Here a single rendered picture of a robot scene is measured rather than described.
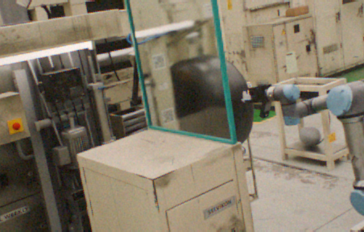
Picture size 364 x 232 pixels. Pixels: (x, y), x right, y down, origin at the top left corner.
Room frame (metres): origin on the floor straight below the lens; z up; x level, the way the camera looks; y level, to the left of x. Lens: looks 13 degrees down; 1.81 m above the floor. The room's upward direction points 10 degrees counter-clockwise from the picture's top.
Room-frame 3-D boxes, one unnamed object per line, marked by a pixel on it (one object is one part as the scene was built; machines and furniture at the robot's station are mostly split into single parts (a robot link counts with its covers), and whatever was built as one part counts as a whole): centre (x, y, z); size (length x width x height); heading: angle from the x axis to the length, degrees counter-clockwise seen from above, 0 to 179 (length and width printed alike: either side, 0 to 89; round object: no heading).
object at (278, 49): (7.41, -1.63, 0.62); 0.91 x 0.58 x 1.25; 126
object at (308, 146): (4.87, -1.29, 0.40); 0.60 x 0.35 x 0.80; 36
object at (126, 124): (2.98, 0.30, 1.05); 0.20 x 0.15 x 0.30; 126
